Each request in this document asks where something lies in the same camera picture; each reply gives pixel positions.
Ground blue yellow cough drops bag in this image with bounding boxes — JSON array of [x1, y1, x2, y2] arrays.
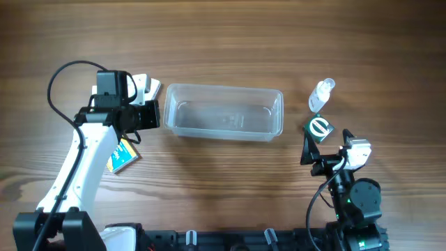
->
[[106, 139, 140, 174]]

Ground clear plastic container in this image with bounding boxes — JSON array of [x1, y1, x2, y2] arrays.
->
[[163, 84, 284, 142]]

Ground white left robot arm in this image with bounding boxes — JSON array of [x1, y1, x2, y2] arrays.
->
[[13, 70, 160, 250]]

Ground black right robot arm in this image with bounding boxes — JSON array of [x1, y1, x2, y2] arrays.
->
[[300, 129, 390, 250]]

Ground green round-label box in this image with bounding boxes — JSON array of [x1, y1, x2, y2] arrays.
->
[[303, 114, 335, 144]]

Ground small clear plastic bottle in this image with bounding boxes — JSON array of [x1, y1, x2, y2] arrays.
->
[[308, 78, 335, 113]]

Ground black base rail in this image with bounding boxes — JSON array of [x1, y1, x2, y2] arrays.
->
[[99, 222, 390, 251]]

